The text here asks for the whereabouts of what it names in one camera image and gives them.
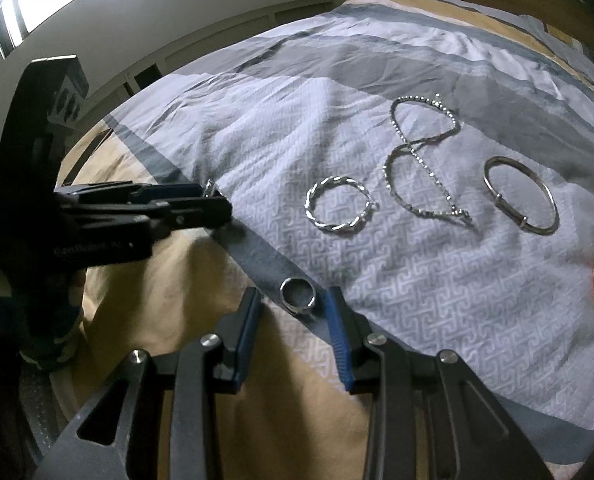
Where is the grey striped pillow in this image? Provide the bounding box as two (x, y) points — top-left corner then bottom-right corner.
(519, 12), (594, 103)

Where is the plain metal bangle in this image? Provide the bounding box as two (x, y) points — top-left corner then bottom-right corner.
(483, 156), (560, 235)

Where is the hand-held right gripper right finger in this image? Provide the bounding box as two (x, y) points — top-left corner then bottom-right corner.
(326, 285), (558, 480)

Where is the striped grey beige quilt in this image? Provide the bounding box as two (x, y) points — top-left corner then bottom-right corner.
(59, 0), (594, 480)

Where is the silver chain necklace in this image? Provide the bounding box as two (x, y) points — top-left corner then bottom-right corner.
(383, 94), (476, 230)

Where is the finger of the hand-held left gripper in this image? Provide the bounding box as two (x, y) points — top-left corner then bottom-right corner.
(57, 197), (234, 237)
(53, 180), (214, 209)

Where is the wide silver ring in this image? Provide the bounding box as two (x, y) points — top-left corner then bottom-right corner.
(279, 277), (318, 315)

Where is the twisted silver bracelet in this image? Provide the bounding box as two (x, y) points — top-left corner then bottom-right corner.
(304, 175), (380, 234)

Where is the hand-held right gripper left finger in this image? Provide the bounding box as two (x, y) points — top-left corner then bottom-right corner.
(33, 287), (263, 480)

